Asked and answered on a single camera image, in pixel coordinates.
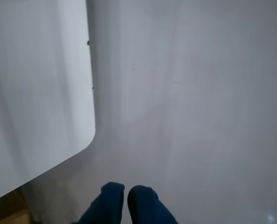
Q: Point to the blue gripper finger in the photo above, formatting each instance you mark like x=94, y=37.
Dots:
x=105, y=205
x=145, y=207

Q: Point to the brown cardboard box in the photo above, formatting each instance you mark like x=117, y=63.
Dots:
x=8, y=210

